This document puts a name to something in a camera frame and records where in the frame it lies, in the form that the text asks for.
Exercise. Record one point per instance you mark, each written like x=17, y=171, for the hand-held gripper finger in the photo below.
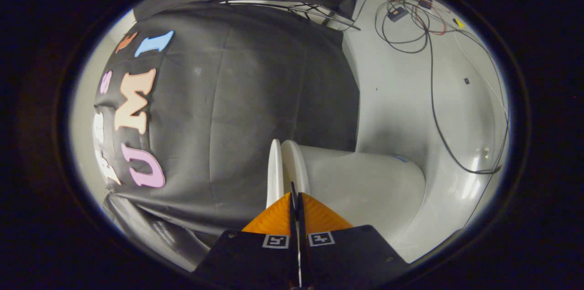
x=303, y=235
x=294, y=235

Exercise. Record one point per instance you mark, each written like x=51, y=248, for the white toilet lid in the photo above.
x=274, y=171

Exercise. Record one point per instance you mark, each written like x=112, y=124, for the white ceramic toilet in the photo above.
x=365, y=189

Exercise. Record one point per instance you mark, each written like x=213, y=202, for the black backdrop cloth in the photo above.
x=255, y=98

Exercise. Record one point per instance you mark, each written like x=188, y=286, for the black light stand tripod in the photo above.
x=296, y=8

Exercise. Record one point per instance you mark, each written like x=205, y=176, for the small blue electronic box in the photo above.
x=397, y=14

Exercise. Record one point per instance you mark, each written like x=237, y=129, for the small dark electronic box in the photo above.
x=424, y=3

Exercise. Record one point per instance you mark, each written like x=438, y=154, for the small yellow tag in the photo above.
x=458, y=22

